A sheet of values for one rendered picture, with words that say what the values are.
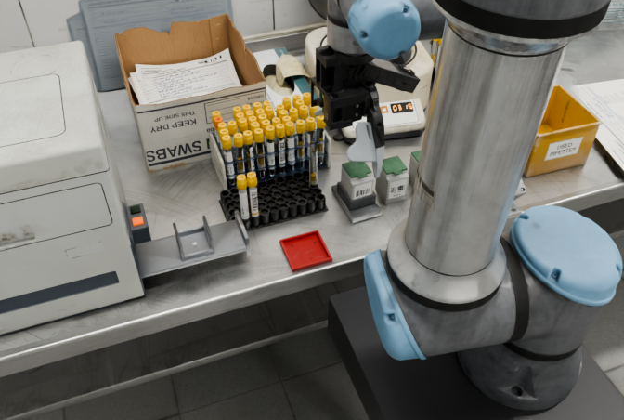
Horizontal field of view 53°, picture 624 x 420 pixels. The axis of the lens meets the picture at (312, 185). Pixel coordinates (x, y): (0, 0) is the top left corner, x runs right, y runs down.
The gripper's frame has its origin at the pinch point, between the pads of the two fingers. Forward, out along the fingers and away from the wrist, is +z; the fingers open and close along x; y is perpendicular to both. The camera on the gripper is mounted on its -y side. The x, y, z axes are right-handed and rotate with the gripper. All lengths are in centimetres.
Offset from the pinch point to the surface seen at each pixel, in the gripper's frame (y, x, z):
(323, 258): 10.8, 9.8, 11.7
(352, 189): 2.1, 2.3, 5.9
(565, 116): -45.4, -0.3, 6.5
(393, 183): -5.6, 2.7, 7.1
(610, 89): -66, -8, 10
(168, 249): 33.5, 1.2, 7.9
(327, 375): -5, -19, 99
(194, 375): 31, -34, 99
